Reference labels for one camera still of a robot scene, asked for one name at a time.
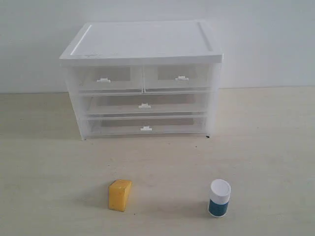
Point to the yellow cheese wedge block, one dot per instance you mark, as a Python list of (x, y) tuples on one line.
[(118, 193)]

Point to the blue white cylindrical bottle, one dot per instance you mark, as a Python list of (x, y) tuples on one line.
[(220, 191)]

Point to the middle wide clear drawer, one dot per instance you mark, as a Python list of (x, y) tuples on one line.
[(152, 103)]

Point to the wide clear drawer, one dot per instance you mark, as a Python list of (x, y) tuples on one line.
[(152, 103), (146, 126)]

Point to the bottom wide clear drawer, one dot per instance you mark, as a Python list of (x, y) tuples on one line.
[(146, 126)]

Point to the white plastic drawer cabinet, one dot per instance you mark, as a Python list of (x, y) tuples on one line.
[(140, 44)]

